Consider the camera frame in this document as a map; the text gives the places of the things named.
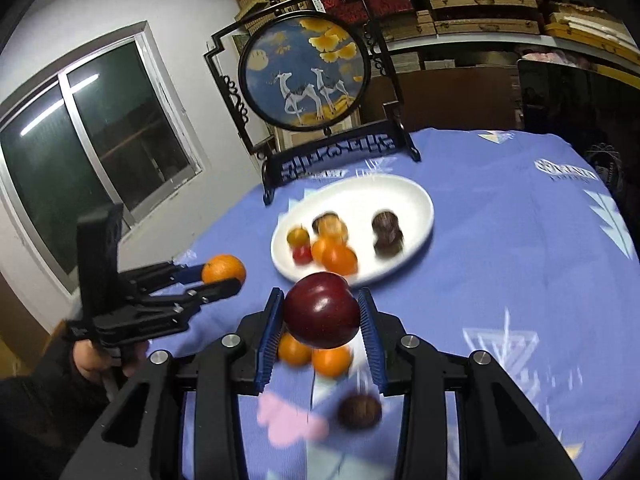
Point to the large mandarin orange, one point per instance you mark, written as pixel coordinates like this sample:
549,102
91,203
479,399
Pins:
223,270
341,259

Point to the brown cardboard panel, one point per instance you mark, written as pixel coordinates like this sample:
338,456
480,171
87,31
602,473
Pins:
450,100

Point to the small yellow tomato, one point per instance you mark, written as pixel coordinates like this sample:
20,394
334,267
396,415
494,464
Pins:
298,236

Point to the sliding glass window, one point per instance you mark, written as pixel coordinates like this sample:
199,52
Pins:
75,160

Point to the black glossy panel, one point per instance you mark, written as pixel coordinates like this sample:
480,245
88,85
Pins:
565,95

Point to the small mandarin orange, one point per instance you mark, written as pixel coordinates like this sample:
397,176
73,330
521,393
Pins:
320,250
332,362
295,352

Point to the red cherry tomato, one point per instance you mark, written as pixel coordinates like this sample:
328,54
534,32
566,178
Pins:
301,255

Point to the stack of flat wooden boxes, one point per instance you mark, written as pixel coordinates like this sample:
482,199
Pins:
480,5

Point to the person's left hand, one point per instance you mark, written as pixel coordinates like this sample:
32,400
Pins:
92,360

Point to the dark red plum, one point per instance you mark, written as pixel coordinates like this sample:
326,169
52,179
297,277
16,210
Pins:
322,310

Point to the white oval plate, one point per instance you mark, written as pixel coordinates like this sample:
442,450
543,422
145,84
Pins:
360,195

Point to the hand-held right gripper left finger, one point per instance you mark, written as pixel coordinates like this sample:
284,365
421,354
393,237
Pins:
270,340

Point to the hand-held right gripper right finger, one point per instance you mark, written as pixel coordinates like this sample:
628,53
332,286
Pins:
370,345

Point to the round deer table screen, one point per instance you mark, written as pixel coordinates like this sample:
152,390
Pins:
305,70

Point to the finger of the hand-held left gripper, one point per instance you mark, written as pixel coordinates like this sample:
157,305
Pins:
187,273
220,290

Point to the yellowish mandarin orange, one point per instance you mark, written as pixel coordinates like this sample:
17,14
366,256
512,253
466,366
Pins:
335,230

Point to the blue printed tablecloth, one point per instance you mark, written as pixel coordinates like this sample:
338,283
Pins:
500,260

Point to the person's left forearm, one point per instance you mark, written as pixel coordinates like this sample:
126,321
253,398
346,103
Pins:
40,410

